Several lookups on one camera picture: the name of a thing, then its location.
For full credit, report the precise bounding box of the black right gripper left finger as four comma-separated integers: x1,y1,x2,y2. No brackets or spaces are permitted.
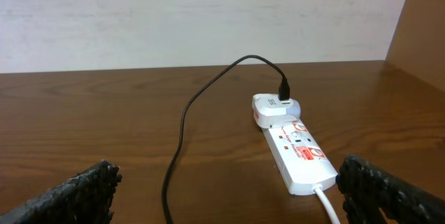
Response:
1,160,122,224

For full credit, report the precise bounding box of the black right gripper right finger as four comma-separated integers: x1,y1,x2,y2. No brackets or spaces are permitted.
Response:
336,154,444,223

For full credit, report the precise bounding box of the black charging cable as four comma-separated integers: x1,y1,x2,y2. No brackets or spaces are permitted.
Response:
161,54,291,224

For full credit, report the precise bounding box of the white charger adapter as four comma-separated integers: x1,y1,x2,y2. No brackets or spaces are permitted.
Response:
252,94,301,129

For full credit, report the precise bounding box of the white power strip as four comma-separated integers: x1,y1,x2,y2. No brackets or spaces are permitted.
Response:
263,120,337,195

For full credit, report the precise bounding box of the white power strip cord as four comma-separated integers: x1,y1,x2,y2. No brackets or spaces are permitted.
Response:
311,184,341,224

